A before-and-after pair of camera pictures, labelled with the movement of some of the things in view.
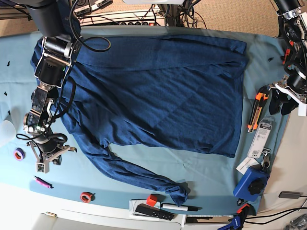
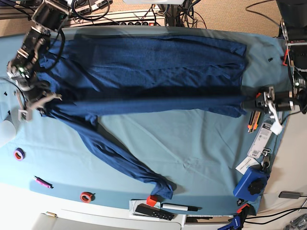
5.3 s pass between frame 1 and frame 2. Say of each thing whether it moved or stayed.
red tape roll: stayed
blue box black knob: stayed
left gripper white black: moved
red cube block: stayed
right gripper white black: moved
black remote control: stayed
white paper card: stayed
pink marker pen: stayed
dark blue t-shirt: moved
